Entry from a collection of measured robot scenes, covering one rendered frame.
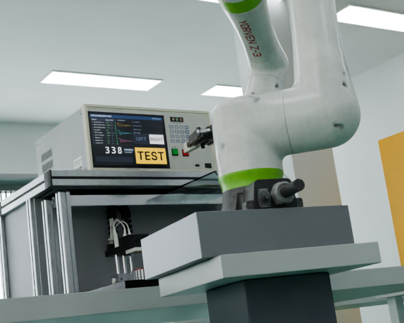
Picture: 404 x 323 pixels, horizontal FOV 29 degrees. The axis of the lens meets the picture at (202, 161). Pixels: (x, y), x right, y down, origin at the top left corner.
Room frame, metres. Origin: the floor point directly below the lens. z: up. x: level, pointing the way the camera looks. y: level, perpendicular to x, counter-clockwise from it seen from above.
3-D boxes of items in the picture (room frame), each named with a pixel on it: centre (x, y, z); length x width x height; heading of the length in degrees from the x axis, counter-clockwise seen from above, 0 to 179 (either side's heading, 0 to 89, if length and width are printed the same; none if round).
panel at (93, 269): (2.39, 0.22, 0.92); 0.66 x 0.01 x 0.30; 125
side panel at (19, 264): (2.33, 0.57, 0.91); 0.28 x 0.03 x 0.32; 35
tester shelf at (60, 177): (2.45, 0.26, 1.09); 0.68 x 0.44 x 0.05; 125
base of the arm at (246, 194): (1.48, -0.11, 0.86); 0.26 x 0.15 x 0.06; 19
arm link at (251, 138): (1.53, -0.11, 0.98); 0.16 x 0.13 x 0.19; 77
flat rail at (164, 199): (2.27, 0.13, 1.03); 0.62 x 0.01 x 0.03; 125
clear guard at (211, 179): (2.29, -0.07, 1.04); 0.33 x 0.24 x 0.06; 35
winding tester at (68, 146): (2.46, 0.25, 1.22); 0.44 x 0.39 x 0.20; 125
